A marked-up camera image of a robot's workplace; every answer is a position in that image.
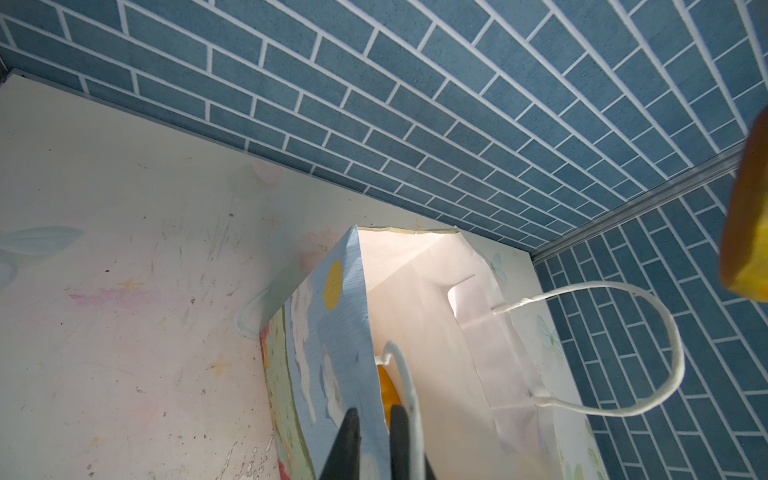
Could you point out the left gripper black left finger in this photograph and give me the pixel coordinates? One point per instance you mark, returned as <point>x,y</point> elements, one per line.
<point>343,462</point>

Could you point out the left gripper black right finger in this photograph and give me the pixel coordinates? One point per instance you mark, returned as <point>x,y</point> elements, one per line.
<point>399,443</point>

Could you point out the white paper gift bag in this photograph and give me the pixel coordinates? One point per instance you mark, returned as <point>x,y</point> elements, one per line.
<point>483,379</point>

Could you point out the braided ring bread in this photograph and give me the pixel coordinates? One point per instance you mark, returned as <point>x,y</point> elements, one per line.
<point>743,246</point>

